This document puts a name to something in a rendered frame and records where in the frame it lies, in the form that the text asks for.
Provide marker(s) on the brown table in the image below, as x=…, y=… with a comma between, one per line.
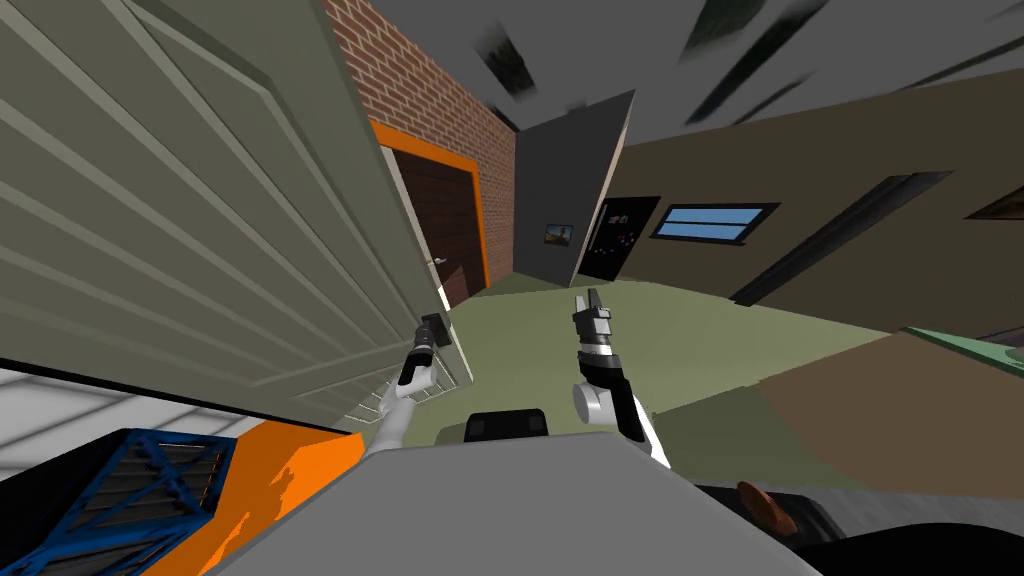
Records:
x=896, y=416

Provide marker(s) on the black board with coloured dots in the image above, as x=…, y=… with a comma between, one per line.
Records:
x=618, y=238

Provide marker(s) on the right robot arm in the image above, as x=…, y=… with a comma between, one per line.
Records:
x=612, y=400

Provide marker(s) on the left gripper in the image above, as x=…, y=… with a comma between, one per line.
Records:
x=438, y=327

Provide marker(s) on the grey-green panelled door leaf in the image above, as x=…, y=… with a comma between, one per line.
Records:
x=160, y=200

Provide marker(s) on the small picture on wall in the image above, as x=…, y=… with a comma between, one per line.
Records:
x=558, y=234

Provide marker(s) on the blue window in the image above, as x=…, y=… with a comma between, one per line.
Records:
x=709, y=222

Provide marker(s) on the dark brown door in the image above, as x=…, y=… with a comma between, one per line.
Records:
x=440, y=212

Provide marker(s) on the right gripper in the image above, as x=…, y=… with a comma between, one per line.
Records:
x=594, y=326

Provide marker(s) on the blue metal shelf rack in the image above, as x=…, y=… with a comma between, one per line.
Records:
x=120, y=504

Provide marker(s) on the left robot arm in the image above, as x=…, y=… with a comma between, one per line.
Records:
x=404, y=392

